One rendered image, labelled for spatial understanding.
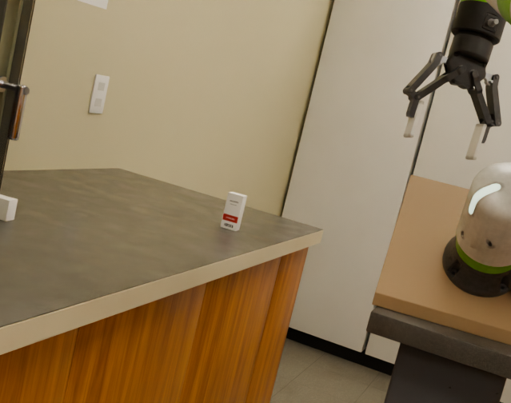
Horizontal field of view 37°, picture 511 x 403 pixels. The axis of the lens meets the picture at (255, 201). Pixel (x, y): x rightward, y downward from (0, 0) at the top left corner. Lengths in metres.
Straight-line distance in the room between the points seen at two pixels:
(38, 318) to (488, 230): 0.76
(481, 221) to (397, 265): 0.23
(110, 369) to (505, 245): 0.71
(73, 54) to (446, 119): 2.18
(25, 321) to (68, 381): 0.23
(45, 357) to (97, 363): 0.16
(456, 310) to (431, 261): 0.11
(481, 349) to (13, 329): 0.81
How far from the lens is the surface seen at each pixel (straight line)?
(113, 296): 1.18
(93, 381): 1.30
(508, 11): 1.18
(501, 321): 1.50
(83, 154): 2.34
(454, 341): 1.42
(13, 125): 1.28
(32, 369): 1.13
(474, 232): 1.40
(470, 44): 1.48
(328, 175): 4.00
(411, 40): 3.94
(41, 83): 2.11
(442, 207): 1.62
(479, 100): 1.50
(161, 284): 1.31
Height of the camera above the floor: 1.29
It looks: 8 degrees down
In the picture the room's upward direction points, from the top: 13 degrees clockwise
